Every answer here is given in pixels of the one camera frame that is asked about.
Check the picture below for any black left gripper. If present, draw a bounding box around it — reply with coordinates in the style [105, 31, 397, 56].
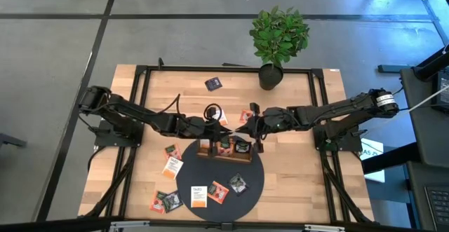
[187, 107, 233, 156]

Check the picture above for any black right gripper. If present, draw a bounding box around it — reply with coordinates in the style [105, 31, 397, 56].
[235, 102, 301, 154]

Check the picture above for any dark blackcurrant tea packet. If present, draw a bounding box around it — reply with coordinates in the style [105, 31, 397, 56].
[227, 172, 250, 197]
[235, 140, 251, 155]
[161, 190, 184, 214]

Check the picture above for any wooden three-compartment tray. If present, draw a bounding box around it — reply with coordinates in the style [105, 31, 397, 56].
[196, 137, 253, 164]

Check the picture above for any dark blue tea packet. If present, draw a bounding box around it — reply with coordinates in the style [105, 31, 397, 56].
[204, 76, 223, 93]

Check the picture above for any green potted plant black pot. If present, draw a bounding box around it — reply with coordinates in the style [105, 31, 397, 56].
[248, 4, 311, 92]

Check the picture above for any round dark woven placemat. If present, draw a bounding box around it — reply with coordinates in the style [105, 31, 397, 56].
[175, 132, 265, 223]

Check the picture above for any white paper sign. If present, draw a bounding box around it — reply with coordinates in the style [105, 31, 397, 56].
[359, 137, 386, 184]

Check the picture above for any black diagonal desk beam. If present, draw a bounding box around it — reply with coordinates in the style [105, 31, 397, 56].
[361, 142, 422, 175]

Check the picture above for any black desk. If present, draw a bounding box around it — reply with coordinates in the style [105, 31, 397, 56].
[399, 67, 449, 232]

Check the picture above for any black keyboard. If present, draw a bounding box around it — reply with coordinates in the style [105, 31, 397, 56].
[424, 185, 449, 231]

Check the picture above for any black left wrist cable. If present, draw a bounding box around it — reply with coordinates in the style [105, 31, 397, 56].
[157, 93, 223, 121]

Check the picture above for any black metal table frame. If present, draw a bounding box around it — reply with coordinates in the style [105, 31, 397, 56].
[77, 63, 375, 226]

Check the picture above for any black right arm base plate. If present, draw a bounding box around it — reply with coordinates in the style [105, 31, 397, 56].
[314, 125, 363, 153]

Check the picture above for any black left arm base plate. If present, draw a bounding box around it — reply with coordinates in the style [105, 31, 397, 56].
[93, 119, 145, 148]

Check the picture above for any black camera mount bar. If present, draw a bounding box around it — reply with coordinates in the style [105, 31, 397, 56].
[0, 216, 449, 232]

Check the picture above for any white cable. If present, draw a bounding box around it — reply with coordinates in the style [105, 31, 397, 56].
[406, 83, 449, 114]

